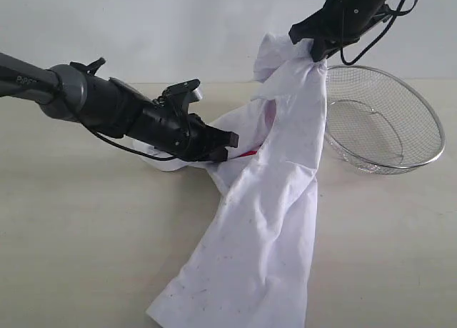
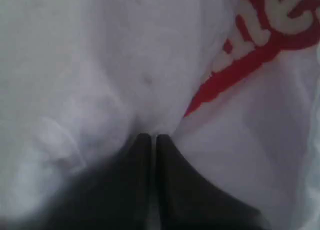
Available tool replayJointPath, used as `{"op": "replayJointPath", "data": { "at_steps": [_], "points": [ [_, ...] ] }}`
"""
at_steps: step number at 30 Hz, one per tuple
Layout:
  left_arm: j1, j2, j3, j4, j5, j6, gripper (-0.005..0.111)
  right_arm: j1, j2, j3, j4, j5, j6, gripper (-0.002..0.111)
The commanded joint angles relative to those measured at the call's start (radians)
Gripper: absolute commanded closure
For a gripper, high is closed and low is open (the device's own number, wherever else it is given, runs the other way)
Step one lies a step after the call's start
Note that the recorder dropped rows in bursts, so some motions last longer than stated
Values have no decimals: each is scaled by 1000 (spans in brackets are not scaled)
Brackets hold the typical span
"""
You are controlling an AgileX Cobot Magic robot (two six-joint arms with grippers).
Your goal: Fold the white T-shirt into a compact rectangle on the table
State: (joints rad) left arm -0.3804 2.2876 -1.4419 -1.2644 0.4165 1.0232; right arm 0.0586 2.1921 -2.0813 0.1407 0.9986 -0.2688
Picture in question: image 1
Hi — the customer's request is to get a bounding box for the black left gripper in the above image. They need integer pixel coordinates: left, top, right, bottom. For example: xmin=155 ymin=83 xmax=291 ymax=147
xmin=127 ymin=105 xmax=238 ymax=163

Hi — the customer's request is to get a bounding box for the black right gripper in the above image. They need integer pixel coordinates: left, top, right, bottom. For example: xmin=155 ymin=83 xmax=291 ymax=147
xmin=288 ymin=0 xmax=361 ymax=62

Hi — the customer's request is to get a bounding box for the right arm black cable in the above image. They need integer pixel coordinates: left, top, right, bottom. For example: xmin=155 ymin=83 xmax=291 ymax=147
xmin=338 ymin=0 xmax=421 ymax=66

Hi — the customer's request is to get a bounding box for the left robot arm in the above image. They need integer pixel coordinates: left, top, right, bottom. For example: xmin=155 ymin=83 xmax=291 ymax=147
xmin=1 ymin=54 xmax=239 ymax=162

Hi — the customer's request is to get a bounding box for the white t-shirt red print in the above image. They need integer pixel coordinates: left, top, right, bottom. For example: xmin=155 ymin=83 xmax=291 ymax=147
xmin=146 ymin=33 xmax=328 ymax=327

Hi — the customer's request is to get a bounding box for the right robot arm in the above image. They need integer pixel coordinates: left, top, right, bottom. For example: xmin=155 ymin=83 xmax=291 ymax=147
xmin=288 ymin=0 xmax=386 ymax=62

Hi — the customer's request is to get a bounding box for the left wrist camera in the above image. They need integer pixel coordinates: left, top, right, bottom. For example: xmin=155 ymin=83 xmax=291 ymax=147
xmin=162 ymin=79 xmax=203 ymax=106

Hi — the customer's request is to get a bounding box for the wire mesh basket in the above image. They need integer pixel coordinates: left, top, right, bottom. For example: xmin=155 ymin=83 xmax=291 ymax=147
xmin=325 ymin=65 xmax=446 ymax=175

